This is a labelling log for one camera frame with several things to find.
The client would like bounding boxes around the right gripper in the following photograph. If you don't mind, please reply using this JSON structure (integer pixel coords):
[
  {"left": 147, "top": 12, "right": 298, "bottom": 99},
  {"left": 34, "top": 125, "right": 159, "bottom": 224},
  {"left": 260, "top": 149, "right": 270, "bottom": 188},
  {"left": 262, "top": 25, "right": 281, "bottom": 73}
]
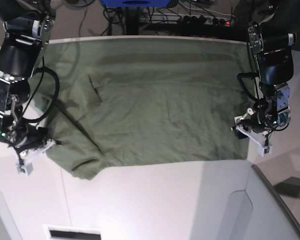
[{"left": 15, "top": 124, "right": 47, "bottom": 152}]

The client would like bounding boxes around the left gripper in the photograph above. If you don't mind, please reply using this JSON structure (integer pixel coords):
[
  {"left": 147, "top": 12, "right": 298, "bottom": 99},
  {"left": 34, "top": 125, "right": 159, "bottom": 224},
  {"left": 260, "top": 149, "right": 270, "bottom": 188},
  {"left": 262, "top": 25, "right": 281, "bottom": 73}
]
[{"left": 234, "top": 112, "right": 273, "bottom": 140}]

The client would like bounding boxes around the green t-shirt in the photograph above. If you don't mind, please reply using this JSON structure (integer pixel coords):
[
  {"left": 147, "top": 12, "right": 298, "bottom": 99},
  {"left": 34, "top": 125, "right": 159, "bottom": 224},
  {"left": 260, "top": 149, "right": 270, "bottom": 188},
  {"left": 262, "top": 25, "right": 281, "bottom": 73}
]
[{"left": 44, "top": 38, "right": 250, "bottom": 180}]

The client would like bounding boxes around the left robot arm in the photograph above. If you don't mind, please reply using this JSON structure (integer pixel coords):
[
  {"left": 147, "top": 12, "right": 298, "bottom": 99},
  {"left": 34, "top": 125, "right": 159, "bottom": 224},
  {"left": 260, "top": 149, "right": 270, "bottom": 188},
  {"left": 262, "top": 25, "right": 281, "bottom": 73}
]
[{"left": 235, "top": 0, "right": 300, "bottom": 141}]

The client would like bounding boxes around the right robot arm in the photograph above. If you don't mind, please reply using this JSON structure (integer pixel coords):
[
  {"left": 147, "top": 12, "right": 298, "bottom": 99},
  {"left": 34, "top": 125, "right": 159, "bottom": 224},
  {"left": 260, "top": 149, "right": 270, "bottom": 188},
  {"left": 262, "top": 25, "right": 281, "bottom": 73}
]
[{"left": 0, "top": 0, "right": 60, "bottom": 153}]

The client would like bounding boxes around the white slotted plate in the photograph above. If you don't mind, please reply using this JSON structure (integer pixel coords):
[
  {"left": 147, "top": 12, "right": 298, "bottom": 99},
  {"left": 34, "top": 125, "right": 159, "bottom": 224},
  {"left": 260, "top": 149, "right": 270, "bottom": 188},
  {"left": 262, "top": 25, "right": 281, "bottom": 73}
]
[{"left": 42, "top": 224, "right": 103, "bottom": 240}]

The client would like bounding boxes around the black power strip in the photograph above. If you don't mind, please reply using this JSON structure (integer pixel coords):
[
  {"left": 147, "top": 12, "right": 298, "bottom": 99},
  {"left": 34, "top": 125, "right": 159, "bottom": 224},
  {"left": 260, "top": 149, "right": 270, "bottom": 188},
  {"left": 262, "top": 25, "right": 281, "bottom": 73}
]
[{"left": 177, "top": 15, "right": 238, "bottom": 27}]

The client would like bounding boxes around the blue box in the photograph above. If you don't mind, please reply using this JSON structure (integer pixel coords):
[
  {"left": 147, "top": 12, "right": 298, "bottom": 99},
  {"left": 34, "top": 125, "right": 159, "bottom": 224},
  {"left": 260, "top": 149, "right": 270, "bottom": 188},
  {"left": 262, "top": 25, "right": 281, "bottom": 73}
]
[{"left": 101, "top": 0, "right": 170, "bottom": 8}]

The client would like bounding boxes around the black table leg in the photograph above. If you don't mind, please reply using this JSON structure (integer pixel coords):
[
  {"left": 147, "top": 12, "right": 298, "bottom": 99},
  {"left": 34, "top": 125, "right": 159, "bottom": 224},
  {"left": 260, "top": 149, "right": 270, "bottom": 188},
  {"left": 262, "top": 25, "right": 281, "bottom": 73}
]
[{"left": 124, "top": 6, "right": 142, "bottom": 36}]

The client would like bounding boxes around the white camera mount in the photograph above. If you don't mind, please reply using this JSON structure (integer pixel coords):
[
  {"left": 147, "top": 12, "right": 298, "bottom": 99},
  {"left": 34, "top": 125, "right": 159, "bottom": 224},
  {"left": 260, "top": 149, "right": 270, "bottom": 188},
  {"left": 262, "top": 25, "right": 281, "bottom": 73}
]
[
  {"left": 14, "top": 138, "right": 62, "bottom": 176},
  {"left": 231, "top": 112, "right": 275, "bottom": 158}
]

